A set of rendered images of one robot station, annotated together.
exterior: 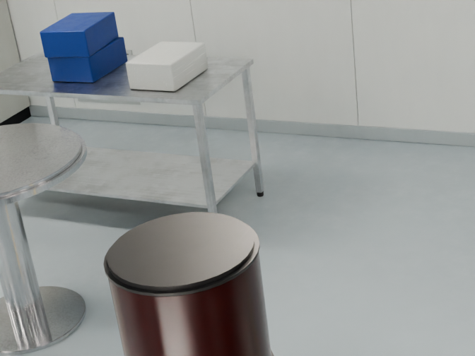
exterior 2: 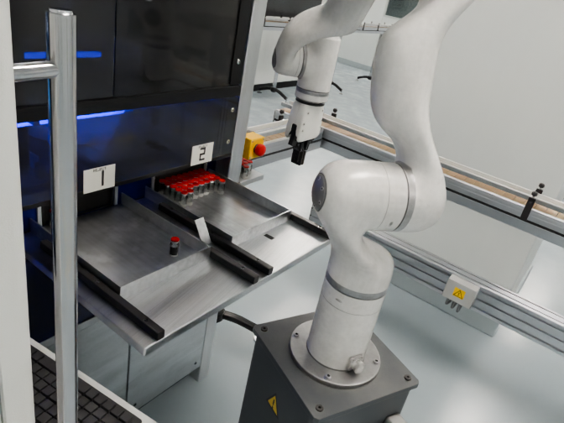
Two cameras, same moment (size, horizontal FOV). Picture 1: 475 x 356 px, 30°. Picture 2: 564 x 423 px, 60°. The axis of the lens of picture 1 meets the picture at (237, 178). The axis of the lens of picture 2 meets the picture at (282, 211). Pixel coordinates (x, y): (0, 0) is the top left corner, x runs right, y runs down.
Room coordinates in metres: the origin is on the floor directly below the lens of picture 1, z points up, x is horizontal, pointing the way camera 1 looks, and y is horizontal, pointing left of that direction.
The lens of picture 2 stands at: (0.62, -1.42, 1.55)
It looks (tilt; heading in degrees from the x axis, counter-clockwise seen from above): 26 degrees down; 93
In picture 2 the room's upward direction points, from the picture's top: 12 degrees clockwise
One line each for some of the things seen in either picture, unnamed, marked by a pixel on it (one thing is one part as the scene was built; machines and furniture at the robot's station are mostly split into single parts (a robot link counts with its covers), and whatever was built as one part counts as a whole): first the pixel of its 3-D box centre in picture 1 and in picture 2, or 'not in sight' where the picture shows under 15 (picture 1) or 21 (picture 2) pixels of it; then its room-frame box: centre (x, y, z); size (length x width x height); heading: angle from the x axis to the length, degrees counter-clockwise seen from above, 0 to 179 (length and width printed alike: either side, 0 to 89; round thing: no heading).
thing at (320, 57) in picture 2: not in sight; (316, 60); (0.56, -0.19, 1.35); 0.09 x 0.08 x 0.13; 22
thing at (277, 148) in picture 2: not in sight; (265, 138); (0.39, 0.44, 0.92); 0.69 x 0.16 x 0.16; 61
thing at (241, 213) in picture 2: not in sight; (218, 203); (0.37, -0.16, 0.90); 0.34 x 0.26 x 0.04; 152
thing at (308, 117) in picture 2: not in sight; (306, 117); (0.57, -0.19, 1.21); 0.10 x 0.08 x 0.11; 61
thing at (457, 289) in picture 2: not in sight; (461, 291); (1.31, 0.34, 0.50); 0.12 x 0.05 x 0.09; 151
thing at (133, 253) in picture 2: not in sight; (121, 238); (0.20, -0.46, 0.90); 0.34 x 0.26 x 0.04; 151
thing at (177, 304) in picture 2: not in sight; (192, 239); (0.35, -0.34, 0.87); 0.70 x 0.48 x 0.02; 61
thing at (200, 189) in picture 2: not in sight; (197, 190); (0.29, -0.12, 0.90); 0.18 x 0.02 x 0.05; 62
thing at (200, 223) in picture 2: not in sight; (216, 240); (0.42, -0.38, 0.91); 0.14 x 0.03 x 0.06; 151
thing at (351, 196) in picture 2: not in sight; (356, 225); (0.71, -0.64, 1.16); 0.19 x 0.12 x 0.24; 22
